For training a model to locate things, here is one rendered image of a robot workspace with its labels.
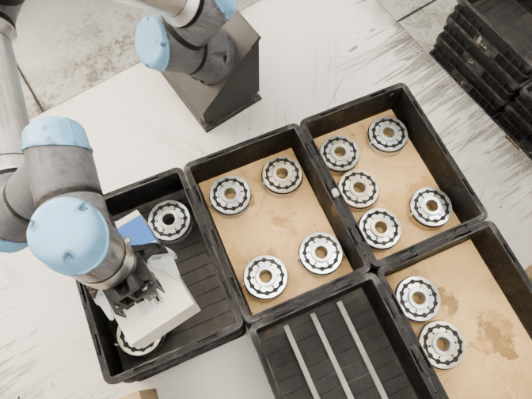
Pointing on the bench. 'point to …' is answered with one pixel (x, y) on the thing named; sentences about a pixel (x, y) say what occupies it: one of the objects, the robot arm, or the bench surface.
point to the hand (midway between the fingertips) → (137, 276)
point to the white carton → (133, 335)
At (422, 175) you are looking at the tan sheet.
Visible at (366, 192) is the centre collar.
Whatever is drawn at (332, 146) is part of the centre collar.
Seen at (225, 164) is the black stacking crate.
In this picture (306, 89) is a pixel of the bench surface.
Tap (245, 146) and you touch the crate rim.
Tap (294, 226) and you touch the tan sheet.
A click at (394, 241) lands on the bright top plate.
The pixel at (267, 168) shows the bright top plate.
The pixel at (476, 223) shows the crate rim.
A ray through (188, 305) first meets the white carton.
